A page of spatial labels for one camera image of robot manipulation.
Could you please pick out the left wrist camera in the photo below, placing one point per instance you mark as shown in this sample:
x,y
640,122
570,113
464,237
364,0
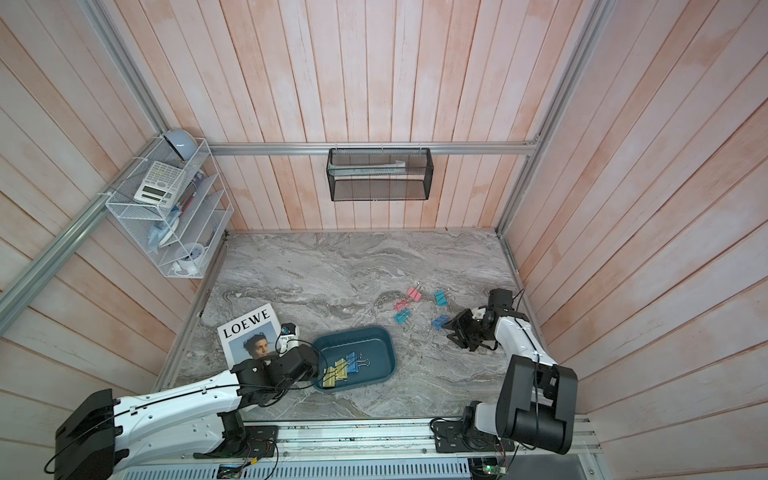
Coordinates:
x,y
287,339

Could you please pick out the black mesh wall basket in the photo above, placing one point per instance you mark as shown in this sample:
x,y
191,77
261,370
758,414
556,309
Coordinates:
x,y
415,185

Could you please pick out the white calculator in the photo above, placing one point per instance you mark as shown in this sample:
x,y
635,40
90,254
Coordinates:
x,y
159,185

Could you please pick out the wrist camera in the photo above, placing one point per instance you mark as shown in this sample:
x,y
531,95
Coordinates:
x,y
478,313
287,339

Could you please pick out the teal storage tray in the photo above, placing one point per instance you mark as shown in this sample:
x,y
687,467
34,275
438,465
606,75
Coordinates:
x,y
373,343

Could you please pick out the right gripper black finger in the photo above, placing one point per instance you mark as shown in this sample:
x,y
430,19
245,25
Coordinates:
x,y
462,340
460,321

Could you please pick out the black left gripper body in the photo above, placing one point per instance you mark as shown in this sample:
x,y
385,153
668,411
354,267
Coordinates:
x,y
282,386

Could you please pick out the white tape roll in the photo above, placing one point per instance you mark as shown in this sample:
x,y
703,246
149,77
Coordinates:
x,y
189,259

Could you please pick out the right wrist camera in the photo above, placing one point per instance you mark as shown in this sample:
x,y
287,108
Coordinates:
x,y
478,313

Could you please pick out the papers in mesh basket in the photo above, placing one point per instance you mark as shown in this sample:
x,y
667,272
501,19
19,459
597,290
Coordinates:
x,y
394,168

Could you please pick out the teal binder clip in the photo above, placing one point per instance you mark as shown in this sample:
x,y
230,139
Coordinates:
x,y
440,298
402,316

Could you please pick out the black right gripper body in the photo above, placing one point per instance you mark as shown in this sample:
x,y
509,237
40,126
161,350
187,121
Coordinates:
x,y
476,332

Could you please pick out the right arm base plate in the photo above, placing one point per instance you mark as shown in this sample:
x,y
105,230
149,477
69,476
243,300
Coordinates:
x,y
456,436

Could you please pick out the yellow binder clip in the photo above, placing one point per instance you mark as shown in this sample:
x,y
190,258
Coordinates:
x,y
329,378
341,369

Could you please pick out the pink binder clip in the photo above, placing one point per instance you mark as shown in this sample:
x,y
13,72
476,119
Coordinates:
x,y
415,293
402,304

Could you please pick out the blue binder clip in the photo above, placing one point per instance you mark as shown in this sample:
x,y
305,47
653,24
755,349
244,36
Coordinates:
x,y
355,362
440,321

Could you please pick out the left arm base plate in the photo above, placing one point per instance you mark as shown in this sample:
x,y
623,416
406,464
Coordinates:
x,y
251,442

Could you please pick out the Loewe magazine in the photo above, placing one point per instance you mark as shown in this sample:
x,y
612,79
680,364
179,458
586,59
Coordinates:
x,y
252,335

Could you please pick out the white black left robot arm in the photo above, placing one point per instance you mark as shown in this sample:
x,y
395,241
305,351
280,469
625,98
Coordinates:
x,y
202,420

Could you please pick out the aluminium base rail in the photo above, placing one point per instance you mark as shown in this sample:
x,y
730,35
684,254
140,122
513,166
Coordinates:
x,y
378,439

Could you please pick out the white wire wall shelf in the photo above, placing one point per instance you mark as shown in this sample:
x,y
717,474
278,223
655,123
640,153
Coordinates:
x,y
200,212

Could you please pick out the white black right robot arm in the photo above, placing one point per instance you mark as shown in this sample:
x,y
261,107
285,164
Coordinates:
x,y
537,401

